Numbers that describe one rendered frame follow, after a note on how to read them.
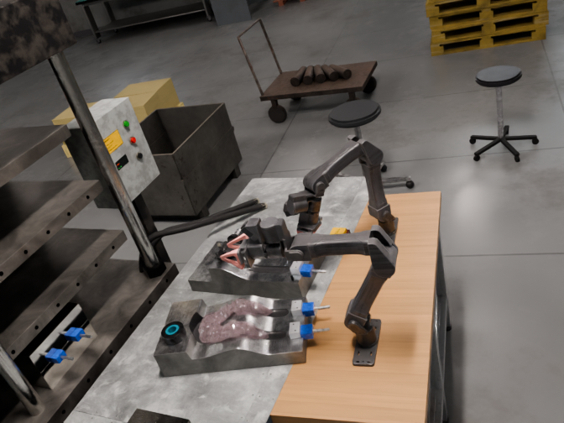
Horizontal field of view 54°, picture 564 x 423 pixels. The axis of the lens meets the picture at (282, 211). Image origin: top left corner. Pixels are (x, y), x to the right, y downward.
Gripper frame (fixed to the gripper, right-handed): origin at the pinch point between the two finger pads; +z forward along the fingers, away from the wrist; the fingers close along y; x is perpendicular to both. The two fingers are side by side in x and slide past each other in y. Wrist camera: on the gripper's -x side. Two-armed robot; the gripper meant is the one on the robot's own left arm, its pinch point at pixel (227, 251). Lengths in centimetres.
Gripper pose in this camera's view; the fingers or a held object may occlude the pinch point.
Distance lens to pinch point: 177.4
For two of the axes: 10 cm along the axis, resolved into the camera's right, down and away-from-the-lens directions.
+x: 2.7, 8.2, 5.1
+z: -9.3, 0.8, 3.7
